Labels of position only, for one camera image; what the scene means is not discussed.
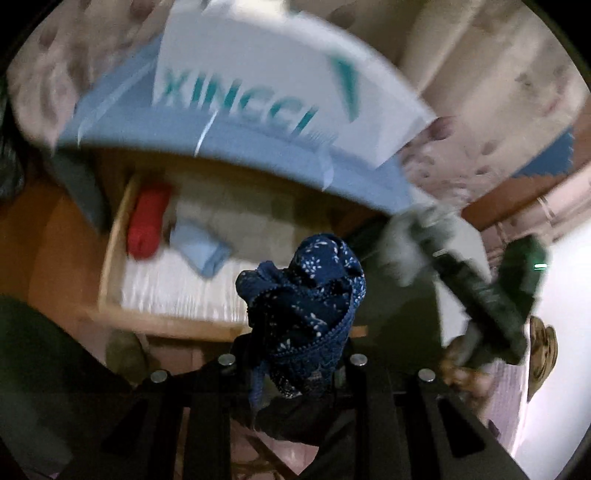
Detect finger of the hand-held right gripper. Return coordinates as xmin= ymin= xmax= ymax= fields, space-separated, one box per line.
xmin=416 ymin=208 xmax=504 ymax=324

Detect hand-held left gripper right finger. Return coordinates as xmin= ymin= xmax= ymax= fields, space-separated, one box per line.
xmin=335 ymin=353 xmax=532 ymax=480

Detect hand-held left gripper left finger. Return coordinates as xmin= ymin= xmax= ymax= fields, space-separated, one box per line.
xmin=60 ymin=354 xmax=254 ymax=480

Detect grey underwear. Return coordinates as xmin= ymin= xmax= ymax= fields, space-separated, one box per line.
xmin=381 ymin=205 xmax=459 ymax=288

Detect wooden drawer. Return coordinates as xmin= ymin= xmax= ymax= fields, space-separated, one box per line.
xmin=85 ymin=161 xmax=370 ymax=343

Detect dark blue printed underwear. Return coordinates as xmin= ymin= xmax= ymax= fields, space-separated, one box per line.
xmin=235 ymin=233 xmax=368 ymax=408

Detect light blue underwear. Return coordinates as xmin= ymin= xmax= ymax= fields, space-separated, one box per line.
xmin=170 ymin=219 xmax=232 ymax=278

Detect red underwear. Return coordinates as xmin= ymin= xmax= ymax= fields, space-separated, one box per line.
xmin=127 ymin=182 xmax=172 ymax=260

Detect white shoe box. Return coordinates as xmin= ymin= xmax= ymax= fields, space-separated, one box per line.
xmin=152 ymin=0 xmax=437 ymax=169

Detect person's right hand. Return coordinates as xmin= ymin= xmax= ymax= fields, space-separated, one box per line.
xmin=441 ymin=339 xmax=490 ymax=398

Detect pink checked cloth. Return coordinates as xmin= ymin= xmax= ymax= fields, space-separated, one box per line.
xmin=480 ymin=360 xmax=537 ymax=456

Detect blue cloth patch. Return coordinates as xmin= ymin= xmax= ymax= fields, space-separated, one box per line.
xmin=519 ymin=131 xmax=576 ymax=179

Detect dark green trousers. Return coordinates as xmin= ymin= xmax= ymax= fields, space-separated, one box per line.
xmin=0 ymin=295 xmax=154 ymax=464

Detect leaf print beige curtain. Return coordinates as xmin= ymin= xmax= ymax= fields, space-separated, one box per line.
xmin=9 ymin=0 xmax=583 ymax=223

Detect blue checked cloth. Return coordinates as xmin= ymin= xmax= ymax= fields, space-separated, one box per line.
xmin=51 ymin=46 xmax=411 ymax=223

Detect wooden bed frame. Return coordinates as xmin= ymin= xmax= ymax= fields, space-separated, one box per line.
xmin=462 ymin=173 xmax=578 ymax=234

